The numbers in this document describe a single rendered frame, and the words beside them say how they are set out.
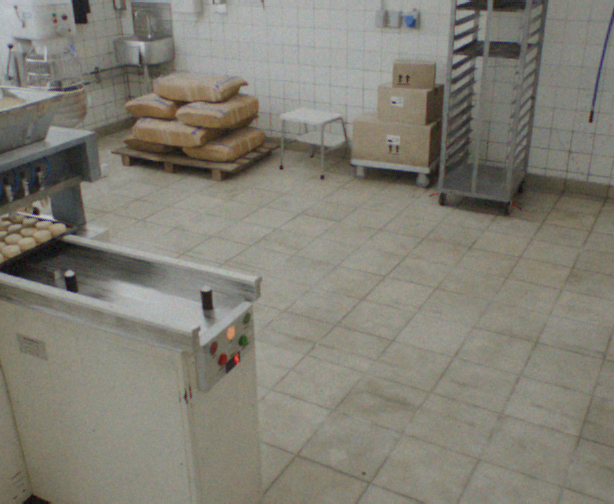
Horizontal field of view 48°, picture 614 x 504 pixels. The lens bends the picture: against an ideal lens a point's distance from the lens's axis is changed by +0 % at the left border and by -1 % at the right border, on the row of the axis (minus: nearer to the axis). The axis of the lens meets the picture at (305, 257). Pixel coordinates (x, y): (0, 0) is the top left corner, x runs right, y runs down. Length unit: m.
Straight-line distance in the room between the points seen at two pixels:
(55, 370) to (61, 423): 0.19
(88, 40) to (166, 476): 5.32
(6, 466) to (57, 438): 0.24
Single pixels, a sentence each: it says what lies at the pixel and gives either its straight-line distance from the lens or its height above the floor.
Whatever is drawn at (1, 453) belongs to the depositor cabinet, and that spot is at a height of 0.31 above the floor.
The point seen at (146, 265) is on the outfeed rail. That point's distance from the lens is 2.09.
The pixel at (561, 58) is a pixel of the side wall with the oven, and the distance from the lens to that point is 5.25.
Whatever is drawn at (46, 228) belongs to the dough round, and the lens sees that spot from 2.35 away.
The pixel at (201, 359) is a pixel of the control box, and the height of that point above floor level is 0.80.
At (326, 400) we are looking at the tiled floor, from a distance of 2.92.
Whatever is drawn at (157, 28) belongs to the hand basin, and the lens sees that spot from 6.84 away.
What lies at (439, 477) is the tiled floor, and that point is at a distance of 2.61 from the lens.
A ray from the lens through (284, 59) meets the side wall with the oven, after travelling 6.07.
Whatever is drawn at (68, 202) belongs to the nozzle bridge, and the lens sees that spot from 2.51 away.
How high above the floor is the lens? 1.75
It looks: 25 degrees down
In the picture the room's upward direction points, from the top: 1 degrees counter-clockwise
